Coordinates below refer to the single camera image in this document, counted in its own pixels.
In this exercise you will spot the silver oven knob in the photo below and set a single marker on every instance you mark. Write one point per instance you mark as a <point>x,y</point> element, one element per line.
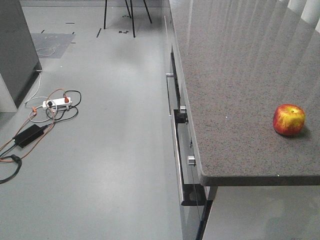
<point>183,109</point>
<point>191,160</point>

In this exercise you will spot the grey stone kitchen counter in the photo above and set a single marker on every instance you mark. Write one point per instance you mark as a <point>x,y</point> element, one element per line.
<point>236,61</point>

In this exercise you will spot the silver oven door handle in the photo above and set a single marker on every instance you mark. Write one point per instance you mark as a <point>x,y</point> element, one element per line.
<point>170,84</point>

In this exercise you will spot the silver oven knob far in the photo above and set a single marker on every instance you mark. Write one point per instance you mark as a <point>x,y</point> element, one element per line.
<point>183,109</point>

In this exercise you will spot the black metal chair legs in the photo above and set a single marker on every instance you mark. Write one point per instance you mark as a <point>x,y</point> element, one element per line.
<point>130,11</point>

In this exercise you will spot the grey cabinet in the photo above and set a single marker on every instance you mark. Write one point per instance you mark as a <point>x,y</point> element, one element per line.
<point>19,62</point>

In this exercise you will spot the white power strip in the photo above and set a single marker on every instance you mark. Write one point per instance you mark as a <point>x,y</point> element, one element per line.
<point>58,102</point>

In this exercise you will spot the silver oven knob near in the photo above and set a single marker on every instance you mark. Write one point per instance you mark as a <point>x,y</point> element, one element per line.
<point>191,160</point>

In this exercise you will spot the black power adapter brick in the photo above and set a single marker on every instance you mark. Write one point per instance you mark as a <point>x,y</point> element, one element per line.
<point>28,135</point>

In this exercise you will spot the red yellow apple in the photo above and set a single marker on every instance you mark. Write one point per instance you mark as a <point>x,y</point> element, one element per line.
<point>288,119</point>

